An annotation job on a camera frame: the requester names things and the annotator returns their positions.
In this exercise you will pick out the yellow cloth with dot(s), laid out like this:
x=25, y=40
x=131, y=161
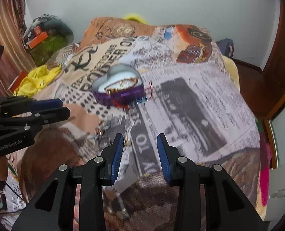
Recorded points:
x=36, y=80

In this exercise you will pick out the wooden wardrobe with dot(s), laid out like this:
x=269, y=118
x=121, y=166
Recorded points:
x=264, y=88

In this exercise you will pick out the purple heart-shaped jewelry box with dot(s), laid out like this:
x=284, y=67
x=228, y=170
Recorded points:
x=120, y=86

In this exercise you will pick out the silver jewelry pieces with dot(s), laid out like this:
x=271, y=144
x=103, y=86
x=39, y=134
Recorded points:
x=106, y=131

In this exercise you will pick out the dark blue bag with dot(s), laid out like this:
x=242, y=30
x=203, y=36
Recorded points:
x=226, y=47

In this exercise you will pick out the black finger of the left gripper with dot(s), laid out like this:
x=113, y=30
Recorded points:
x=50, y=116

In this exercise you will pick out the pile of clothes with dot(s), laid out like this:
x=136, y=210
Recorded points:
x=50, y=24

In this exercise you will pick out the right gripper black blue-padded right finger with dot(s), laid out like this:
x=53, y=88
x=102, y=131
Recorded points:
x=226, y=206

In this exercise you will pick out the yellow neck pillow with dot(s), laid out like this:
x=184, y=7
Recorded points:
x=136, y=18

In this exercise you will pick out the orange box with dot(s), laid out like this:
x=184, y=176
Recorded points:
x=37, y=40

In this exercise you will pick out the newspaper print bed cover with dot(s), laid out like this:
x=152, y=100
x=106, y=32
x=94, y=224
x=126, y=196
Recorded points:
x=190, y=97

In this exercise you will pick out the green bag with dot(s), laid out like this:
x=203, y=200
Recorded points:
x=45, y=50

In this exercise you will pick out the striped curtain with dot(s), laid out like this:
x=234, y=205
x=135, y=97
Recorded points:
x=15, y=58

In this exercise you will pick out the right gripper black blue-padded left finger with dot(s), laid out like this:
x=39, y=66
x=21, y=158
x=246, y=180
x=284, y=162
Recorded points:
x=52, y=208

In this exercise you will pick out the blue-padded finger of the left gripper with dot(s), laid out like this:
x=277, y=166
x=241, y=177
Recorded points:
x=35, y=105

